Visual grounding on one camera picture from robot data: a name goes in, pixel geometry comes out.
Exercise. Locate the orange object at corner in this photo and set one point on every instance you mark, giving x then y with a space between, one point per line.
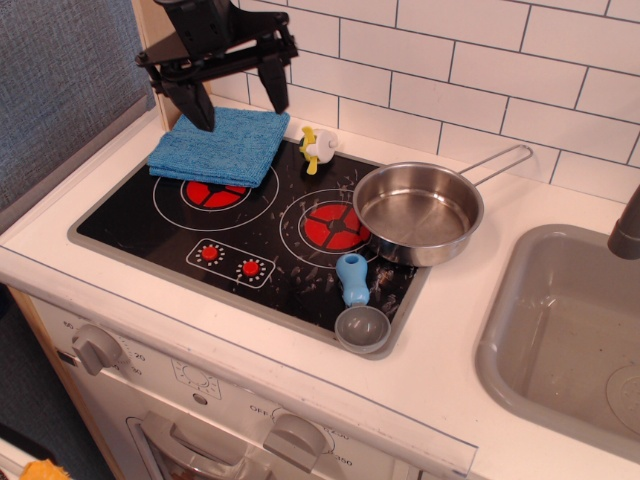
43 470

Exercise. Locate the blue grey toy ladle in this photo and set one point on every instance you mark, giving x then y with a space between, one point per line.
360 328

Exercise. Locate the grey left oven knob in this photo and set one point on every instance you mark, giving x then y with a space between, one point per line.
96 349

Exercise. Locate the grey right oven knob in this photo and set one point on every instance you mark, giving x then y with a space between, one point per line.
296 441

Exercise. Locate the right red stove knob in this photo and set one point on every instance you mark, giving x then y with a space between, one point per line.
251 269

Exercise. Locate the grey faucet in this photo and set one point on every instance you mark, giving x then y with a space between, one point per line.
624 239

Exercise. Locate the stainless steel pan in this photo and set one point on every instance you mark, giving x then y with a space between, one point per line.
423 214

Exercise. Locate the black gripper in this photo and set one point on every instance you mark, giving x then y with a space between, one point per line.
214 39

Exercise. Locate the black toy stovetop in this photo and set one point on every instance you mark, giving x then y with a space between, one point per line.
295 225

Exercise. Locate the left red stove knob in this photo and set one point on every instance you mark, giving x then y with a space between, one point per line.
209 253

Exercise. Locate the yellow white toy whisk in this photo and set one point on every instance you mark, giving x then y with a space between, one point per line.
318 146

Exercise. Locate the grey sink basin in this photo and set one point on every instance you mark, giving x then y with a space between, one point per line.
561 343

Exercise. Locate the grey oven knob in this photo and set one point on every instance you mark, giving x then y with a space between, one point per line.
296 441
96 349

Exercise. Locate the wooden side post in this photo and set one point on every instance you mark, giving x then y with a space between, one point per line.
154 25

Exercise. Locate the white toy oven front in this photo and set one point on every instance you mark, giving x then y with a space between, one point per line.
162 418

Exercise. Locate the blue folded cloth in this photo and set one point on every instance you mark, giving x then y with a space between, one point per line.
238 152

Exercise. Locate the red stove knob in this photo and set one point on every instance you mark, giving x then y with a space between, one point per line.
251 269
209 253

